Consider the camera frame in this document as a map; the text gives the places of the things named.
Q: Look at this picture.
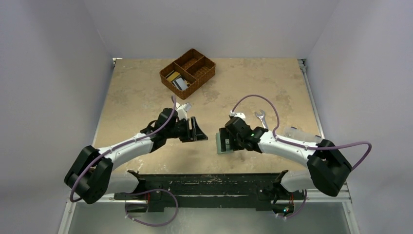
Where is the gold white card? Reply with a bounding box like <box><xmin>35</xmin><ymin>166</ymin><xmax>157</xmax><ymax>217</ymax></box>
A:
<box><xmin>166</xmin><ymin>71</ymin><xmax>181</xmax><ymax>82</ymax></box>

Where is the clear plastic box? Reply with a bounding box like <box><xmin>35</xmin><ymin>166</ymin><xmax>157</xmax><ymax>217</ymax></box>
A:
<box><xmin>282</xmin><ymin>126</ymin><xmax>322</xmax><ymax>143</ymax></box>

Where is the brown woven divided basket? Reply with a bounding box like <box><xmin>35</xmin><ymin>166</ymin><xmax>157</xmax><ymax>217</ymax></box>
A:
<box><xmin>159</xmin><ymin>48</ymin><xmax>216</xmax><ymax>100</ymax></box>

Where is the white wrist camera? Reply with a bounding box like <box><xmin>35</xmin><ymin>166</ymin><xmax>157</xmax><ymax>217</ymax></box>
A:
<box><xmin>229</xmin><ymin>110</ymin><xmax>246</xmax><ymax>120</ymax></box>
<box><xmin>175</xmin><ymin>102</ymin><xmax>192</xmax><ymax>120</ymax></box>

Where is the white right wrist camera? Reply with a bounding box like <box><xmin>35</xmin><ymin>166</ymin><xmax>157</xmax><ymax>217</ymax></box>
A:
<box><xmin>229</xmin><ymin>110</ymin><xmax>246</xmax><ymax>120</ymax></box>

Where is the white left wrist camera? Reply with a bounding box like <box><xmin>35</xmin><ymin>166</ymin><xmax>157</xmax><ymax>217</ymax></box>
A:
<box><xmin>175</xmin><ymin>102</ymin><xmax>192</xmax><ymax>120</ymax></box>

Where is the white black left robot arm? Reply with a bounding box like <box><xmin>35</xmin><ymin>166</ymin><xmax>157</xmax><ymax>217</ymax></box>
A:
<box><xmin>64</xmin><ymin>108</ymin><xmax>208</xmax><ymax>204</ymax></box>

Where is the silver wrench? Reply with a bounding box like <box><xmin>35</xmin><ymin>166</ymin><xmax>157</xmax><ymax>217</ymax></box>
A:
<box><xmin>255</xmin><ymin>110</ymin><xmax>268</xmax><ymax>129</ymax></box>

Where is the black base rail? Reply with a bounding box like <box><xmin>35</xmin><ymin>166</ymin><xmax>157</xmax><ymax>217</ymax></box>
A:
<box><xmin>114</xmin><ymin>171</ymin><xmax>304</xmax><ymax>212</ymax></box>

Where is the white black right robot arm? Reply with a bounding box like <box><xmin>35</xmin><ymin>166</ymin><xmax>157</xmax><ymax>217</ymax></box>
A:
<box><xmin>219</xmin><ymin>117</ymin><xmax>352</xmax><ymax>198</ymax></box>

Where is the teal card holder wallet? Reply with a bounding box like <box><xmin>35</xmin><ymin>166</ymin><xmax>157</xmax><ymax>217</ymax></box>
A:
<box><xmin>215</xmin><ymin>133</ymin><xmax>233</xmax><ymax>155</ymax></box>

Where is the aluminium frame rail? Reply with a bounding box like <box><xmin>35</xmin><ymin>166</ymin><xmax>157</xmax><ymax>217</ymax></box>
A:
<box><xmin>57</xmin><ymin>201</ymin><xmax>76</xmax><ymax>234</ymax></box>

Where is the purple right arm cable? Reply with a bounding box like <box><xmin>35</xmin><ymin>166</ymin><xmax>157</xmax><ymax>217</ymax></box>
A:
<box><xmin>230</xmin><ymin>94</ymin><xmax>373</xmax><ymax>220</ymax></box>

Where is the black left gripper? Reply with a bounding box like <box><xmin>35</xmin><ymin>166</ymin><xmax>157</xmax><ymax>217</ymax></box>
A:
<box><xmin>165</xmin><ymin>117</ymin><xmax>207</xmax><ymax>142</ymax></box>

